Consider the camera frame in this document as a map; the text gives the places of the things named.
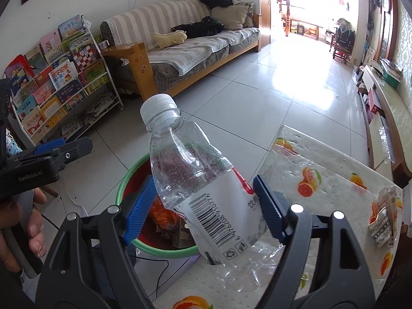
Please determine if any wooden door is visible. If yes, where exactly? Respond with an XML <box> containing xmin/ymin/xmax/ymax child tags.
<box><xmin>257</xmin><ymin>0</ymin><xmax>272</xmax><ymax>44</ymax></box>

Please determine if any black jacket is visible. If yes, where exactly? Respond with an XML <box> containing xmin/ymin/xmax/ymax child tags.
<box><xmin>170</xmin><ymin>16</ymin><xmax>224</xmax><ymax>39</ymax></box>

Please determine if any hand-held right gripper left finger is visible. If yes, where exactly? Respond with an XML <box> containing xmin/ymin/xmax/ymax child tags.
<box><xmin>35</xmin><ymin>174</ymin><xmax>158</xmax><ymax>309</ymax></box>

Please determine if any person's left hand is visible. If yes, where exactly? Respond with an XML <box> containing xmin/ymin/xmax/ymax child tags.
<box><xmin>0</xmin><ymin>187</ymin><xmax>49</xmax><ymax>274</ymax></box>

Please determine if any green and red plastic basin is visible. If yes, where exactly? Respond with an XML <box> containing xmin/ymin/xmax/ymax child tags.
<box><xmin>115</xmin><ymin>153</ymin><xmax>207</xmax><ymax>259</ymax></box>

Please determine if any clear plastic wrapper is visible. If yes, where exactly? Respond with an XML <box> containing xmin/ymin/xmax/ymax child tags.
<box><xmin>378</xmin><ymin>125</ymin><xmax>396</xmax><ymax>165</ymax></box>

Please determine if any wooden chair with dark clothes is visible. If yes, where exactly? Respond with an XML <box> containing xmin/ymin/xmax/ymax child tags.
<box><xmin>331</xmin><ymin>18</ymin><xmax>356</xmax><ymax>63</ymax></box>

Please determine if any patterned brown pillow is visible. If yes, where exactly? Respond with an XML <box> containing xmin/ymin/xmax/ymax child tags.
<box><xmin>233</xmin><ymin>2</ymin><xmax>255</xmax><ymax>29</ymax></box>

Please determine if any light blue bottle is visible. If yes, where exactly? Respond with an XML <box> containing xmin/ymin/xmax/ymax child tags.
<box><xmin>6</xmin><ymin>132</ymin><xmax>23</xmax><ymax>155</ymax></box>

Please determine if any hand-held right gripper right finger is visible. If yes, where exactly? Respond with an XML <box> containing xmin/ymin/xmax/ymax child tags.
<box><xmin>252</xmin><ymin>174</ymin><xmax>377</xmax><ymax>309</ymax></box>

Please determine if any long beige cabinet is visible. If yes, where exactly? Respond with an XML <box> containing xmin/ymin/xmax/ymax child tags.
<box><xmin>356</xmin><ymin>61</ymin><xmax>412</xmax><ymax>181</ymax></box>

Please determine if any beige pillow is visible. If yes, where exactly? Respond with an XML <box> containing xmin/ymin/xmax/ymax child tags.
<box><xmin>211</xmin><ymin>5</ymin><xmax>249</xmax><ymax>31</ymax></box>

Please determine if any wooden post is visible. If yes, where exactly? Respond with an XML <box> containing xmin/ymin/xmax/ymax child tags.
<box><xmin>283</xmin><ymin>0</ymin><xmax>292</xmax><ymax>37</ymax></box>

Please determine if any striped wooden-frame sofa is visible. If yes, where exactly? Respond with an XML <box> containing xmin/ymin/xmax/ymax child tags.
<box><xmin>100</xmin><ymin>0</ymin><xmax>262</xmax><ymax>101</ymax></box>

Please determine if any cream plush toy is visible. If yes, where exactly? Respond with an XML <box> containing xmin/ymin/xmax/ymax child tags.
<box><xmin>152</xmin><ymin>30</ymin><xmax>188</xmax><ymax>50</ymax></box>

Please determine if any fruit-print tablecloth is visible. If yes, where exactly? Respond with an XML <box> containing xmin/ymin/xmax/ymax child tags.
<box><xmin>151</xmin><ymin>125</ymin><xmax>404</xmax><ymax>309</ymax></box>

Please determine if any low wooden shelf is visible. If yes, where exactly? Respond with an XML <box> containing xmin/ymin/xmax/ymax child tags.
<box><xmin>290</xmin><ymin>19</ymin><xmax>322</xmax><ymax>41</ymax></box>

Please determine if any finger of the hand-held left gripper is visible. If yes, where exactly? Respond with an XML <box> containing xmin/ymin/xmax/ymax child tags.
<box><xmin>32</xmin><ymin>138</ymin><xmax>66</xmax><ymax>155</ymax></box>
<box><xmin>13</xmin><ymin>136</ymin><xmax>94</xmax><ymax>173</ymax></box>

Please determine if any orange snack packet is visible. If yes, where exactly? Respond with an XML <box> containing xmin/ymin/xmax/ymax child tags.
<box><xmin>148</xmin><ymin>196</ymin><xmax>181</xmax><ymax>232</ymax></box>

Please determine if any white wire book rack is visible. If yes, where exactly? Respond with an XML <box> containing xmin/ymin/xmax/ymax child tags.
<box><xmin>6</xmin><ymin>16</ymin><xmax>124</xmax><ymax>147</ymax></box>

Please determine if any small white drink carton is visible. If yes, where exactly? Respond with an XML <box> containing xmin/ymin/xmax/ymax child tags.
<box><xmin>368</xmin><ymin>187</ymin><xmax>403</xmax><ymax>248</ymax></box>

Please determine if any row of children's books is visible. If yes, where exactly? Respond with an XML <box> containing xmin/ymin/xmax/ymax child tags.
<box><xmin>5</xmin><ymin>14</ymin><xmax>113</xmax><ymax>139</ymax></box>

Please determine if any green box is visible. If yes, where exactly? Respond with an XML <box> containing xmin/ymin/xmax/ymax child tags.
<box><xmin>378</xmin><ymin>58</ymin><xmax>403</xmax><ymax>87</ymax></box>

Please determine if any clear plastic bottle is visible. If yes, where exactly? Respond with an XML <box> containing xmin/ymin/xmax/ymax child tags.
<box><xmin>140</xmin><ymin>93</ymin><xmax>285</xmax><ymax>293</ymax></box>

